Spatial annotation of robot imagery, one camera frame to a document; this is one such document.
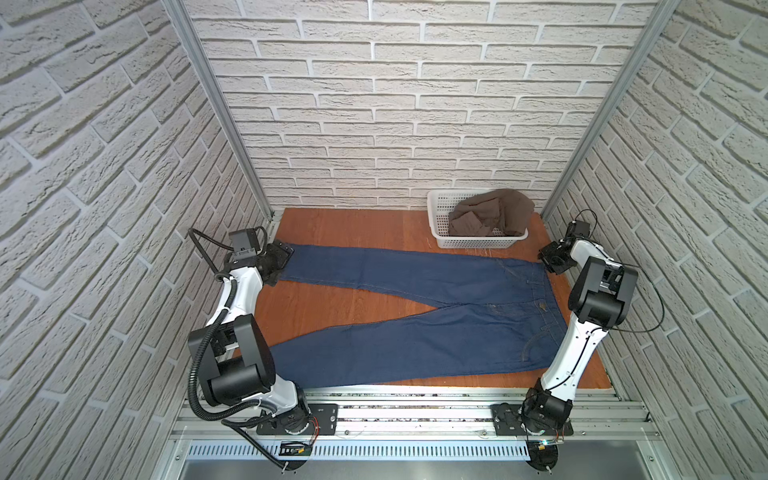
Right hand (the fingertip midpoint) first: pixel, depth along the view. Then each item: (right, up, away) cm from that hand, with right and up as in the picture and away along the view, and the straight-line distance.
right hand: (543, 254), depth 105 cm
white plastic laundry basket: (-36, +20, +12) cm, 43 cm away
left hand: (-87, +1, -17) cm, 88 cm away
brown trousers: (-11, +16, +4) cm, 20 cm away
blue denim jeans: (-17, -19, -15) cm, 30 cm away
